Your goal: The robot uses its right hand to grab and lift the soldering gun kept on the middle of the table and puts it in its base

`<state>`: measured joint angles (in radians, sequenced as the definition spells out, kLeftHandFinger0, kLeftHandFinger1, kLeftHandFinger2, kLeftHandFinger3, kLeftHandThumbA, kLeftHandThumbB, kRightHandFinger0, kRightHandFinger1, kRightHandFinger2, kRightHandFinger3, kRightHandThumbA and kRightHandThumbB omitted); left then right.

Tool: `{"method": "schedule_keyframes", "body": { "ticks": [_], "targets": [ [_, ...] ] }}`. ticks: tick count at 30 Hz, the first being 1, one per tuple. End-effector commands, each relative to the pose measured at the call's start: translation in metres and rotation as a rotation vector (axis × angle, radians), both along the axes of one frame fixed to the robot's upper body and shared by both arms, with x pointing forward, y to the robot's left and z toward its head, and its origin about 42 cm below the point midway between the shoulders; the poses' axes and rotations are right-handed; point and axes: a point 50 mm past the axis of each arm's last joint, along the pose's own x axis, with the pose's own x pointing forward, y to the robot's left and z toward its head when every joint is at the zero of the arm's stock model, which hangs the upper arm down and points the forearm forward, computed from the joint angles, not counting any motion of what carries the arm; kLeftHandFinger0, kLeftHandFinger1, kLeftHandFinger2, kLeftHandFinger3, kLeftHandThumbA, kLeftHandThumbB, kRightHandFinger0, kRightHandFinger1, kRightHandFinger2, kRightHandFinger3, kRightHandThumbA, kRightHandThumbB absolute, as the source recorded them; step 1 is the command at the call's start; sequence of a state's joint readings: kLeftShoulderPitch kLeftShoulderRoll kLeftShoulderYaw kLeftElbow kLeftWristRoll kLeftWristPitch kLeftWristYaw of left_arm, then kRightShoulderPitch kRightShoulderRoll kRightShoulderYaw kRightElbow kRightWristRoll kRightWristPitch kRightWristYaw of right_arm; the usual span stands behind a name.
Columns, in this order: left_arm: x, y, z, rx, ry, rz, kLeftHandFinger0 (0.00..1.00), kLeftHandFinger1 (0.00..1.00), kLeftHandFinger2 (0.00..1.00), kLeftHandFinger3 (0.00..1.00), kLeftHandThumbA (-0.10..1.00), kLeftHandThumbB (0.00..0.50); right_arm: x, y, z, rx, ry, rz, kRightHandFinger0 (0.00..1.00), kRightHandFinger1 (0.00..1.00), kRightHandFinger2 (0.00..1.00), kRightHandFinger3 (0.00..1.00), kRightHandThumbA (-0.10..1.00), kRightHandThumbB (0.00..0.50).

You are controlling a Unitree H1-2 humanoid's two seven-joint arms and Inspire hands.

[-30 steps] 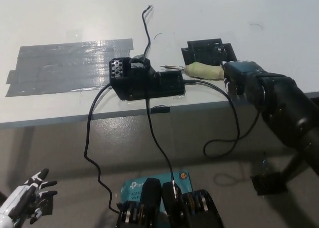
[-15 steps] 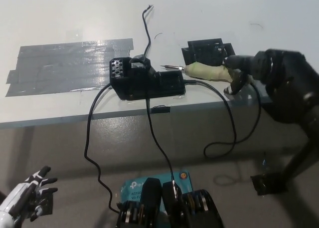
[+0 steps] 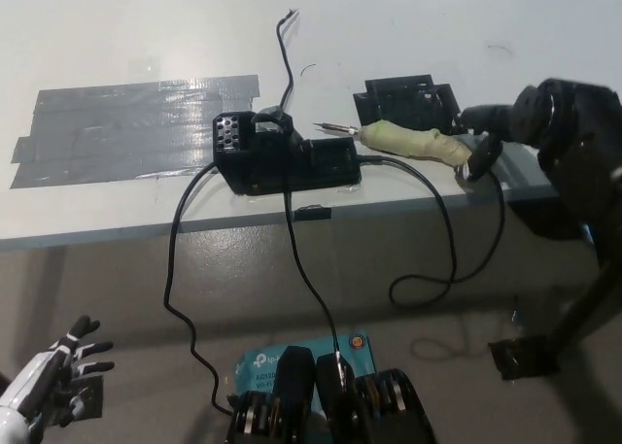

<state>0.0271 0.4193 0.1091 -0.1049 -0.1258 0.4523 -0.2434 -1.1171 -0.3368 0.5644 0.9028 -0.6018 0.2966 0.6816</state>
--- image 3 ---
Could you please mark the right robot hand black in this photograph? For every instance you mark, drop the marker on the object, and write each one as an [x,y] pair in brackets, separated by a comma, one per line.
[529,113]

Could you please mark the small black tape strip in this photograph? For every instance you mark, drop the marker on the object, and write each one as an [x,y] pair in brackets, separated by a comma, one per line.
[313,214]

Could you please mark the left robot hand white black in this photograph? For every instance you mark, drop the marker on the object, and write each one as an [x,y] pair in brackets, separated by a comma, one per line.
[39,381]

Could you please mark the black plastic bracket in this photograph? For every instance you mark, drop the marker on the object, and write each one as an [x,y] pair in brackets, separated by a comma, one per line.
[403,99]

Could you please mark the black soldering station base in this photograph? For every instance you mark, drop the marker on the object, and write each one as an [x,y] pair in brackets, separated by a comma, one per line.
[277,167]

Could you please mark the teal router box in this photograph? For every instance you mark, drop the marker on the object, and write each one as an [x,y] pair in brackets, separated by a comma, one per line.
[262,366]

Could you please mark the black metal stand leg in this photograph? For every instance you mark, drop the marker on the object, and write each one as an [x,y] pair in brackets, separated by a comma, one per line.
[588,303]

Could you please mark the grey duct tape patch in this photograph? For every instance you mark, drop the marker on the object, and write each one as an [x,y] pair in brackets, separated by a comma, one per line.
[126,118]

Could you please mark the black robot torso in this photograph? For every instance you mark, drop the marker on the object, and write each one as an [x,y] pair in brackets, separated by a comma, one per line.
[296,390]

